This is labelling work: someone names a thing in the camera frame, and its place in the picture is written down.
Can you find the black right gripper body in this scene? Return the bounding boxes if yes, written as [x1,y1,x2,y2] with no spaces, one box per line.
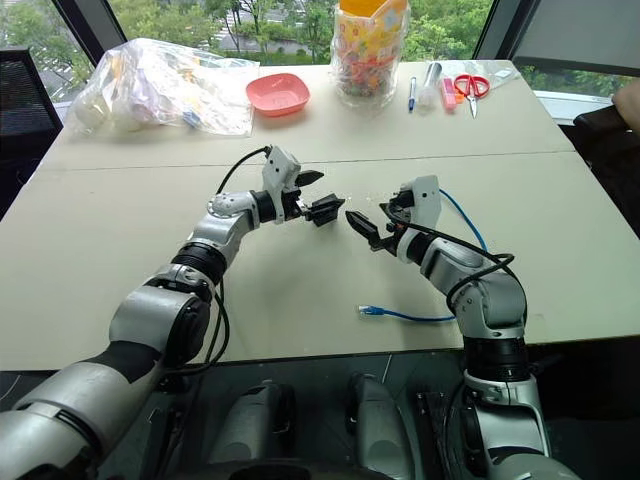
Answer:
[386,187,417,237]

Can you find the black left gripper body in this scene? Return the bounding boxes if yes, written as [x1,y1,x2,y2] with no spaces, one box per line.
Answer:
[281,185,308,224]

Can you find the pink plastic bowl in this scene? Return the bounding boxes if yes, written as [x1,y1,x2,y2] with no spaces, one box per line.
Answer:
[245,72,312,119]

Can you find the clear plastic tube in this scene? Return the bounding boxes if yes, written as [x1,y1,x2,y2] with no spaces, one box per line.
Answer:
[416,61,447,112]

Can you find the clear jar with colourful pieces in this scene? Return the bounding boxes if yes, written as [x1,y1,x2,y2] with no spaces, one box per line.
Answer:
[328,0,412,107]

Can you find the small clear plastic bag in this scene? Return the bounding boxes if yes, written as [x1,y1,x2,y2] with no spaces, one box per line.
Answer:
[478,63,522,84]

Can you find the clear plastic bag with contents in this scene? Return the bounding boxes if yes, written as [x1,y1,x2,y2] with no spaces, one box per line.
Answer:
[66,37,262,139]

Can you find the grey rounded robot leg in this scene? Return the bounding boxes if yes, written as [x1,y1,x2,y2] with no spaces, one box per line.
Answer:
[346,371,417,480]
[208,380,297,467]

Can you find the dark brown chair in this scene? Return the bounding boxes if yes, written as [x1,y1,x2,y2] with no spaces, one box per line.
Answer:
[572,103,640,241]

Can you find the black mesh chair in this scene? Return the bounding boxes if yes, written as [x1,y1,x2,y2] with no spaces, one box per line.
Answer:
[0,46,65,222]

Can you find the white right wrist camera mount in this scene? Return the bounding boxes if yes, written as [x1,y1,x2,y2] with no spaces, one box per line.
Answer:
[399,175,442,236]

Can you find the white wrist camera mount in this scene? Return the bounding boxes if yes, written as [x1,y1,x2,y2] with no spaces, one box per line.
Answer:
[399,175,442,236]
[261,145,303,223]

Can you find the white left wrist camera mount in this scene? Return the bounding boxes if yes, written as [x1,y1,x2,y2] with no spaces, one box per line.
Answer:
[261,145,303,223]

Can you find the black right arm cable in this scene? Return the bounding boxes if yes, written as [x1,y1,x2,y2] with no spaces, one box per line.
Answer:
[397,222,517,309]

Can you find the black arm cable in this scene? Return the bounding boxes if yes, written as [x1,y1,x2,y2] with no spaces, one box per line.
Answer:
[397,222,517,309]
[162,145,274,376]

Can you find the blue Ethernet cable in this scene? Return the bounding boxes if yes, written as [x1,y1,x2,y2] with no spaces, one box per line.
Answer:
[356,188,489,324]

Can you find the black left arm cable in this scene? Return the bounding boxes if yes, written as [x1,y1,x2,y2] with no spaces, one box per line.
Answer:
[162,145,274,376]

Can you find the red handled scissors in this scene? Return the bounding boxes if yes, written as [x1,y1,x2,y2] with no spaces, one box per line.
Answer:
[453,73,492,120]

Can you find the black window frame post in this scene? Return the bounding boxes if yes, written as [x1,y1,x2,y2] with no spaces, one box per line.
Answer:
[63,0,127,67]
[471,0,522,62]

